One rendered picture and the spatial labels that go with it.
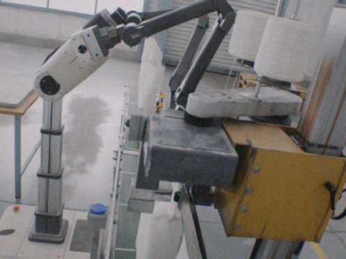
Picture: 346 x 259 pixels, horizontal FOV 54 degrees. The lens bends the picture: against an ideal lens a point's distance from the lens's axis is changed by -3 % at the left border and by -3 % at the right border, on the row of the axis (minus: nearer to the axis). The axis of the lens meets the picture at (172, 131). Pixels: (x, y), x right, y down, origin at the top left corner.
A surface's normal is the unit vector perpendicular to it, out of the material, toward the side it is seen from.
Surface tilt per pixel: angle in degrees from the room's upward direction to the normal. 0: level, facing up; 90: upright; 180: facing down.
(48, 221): 90
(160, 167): 90
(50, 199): 90
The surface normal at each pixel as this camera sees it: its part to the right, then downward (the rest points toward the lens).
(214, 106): 0.48, 0.41
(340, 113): 0.08, 0.39
